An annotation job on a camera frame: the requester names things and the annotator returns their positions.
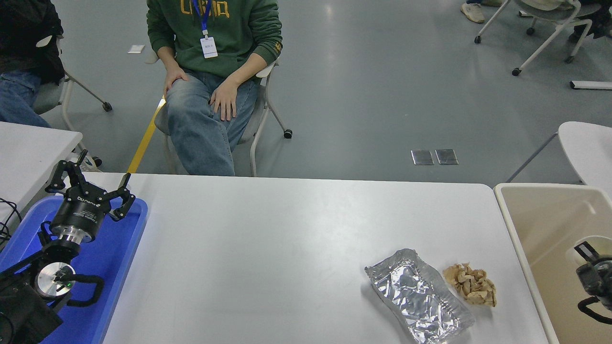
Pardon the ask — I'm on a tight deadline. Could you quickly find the white framed wheeled chair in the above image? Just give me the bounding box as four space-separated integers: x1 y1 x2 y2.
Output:
145 50 293 177

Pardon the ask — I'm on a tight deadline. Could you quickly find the white paper cup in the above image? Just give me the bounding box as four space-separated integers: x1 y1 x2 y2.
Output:
566 236 612 269

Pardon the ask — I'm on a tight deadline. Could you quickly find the blue plastic tray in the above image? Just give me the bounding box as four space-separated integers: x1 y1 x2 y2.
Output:
0 195 148 344

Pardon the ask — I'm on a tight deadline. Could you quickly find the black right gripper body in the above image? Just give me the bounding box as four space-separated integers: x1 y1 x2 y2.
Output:
576 258 612 298

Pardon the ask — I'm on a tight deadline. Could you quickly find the silver foil tray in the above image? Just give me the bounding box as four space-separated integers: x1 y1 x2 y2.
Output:
364 248 476 344

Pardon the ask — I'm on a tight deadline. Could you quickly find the person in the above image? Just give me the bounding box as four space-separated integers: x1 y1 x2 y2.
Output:
0 0 65 129
460 0 503 23
568 0 612 43
146 0 284 176

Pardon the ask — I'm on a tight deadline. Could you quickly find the white flat bar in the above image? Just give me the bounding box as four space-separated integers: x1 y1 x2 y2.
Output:
569 80 612 91

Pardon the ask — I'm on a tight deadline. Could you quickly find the large pale bin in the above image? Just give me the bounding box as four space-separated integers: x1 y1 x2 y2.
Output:
493 183 612 344

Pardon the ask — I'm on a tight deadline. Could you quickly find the blue lanyard with white badge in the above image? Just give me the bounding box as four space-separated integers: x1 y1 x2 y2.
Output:
193 0 219 59

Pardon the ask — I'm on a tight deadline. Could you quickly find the white side table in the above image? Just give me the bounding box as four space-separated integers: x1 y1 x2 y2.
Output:
0 121 83 225

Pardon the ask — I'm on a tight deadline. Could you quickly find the white chair with grey leg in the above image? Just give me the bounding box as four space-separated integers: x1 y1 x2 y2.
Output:
506 121 612 196

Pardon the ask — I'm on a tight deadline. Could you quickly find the grey seat chair white frame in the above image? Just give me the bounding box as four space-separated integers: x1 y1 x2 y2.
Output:
473 0 601 77

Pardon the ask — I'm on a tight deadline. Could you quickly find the person's right hand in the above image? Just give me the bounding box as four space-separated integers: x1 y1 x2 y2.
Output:
163 64 190 100

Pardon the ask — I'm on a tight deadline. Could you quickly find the thin black cable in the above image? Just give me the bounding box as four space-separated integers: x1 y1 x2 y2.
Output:
0 197 22 249

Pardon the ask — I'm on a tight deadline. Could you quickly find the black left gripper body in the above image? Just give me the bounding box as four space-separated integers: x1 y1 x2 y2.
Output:
51 189 112 237

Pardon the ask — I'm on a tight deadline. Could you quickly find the tan paper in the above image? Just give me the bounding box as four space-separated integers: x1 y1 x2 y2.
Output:
443 263 497 307

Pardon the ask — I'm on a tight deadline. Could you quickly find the person's left hand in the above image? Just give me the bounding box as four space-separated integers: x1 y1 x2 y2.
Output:
209 79 240 121

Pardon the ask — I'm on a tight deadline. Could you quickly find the grey chair with white legs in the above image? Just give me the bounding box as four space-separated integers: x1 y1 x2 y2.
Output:
31 36 113 169

